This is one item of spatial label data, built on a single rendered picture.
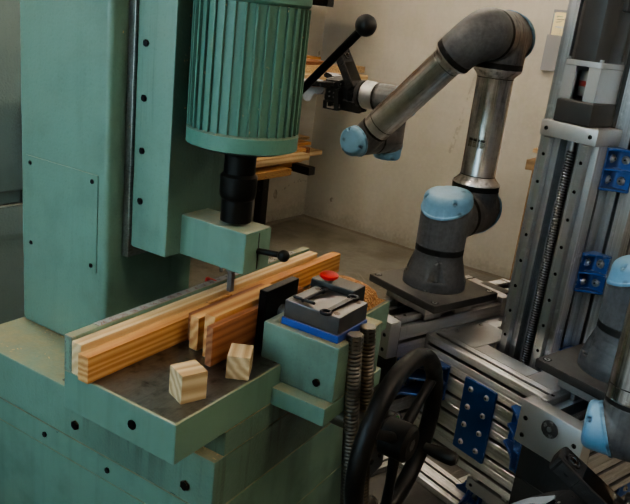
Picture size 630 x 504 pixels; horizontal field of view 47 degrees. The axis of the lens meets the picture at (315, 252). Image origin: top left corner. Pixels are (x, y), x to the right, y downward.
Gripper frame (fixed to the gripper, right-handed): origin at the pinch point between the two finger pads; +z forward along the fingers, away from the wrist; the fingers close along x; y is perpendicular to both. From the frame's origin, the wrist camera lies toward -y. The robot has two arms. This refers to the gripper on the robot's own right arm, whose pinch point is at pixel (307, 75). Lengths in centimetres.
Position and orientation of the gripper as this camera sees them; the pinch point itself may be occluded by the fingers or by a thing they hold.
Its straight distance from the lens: 211.8
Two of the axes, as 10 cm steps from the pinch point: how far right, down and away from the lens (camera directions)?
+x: 6.3, -3.1, 7.2
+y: -0.3, 9.1, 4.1
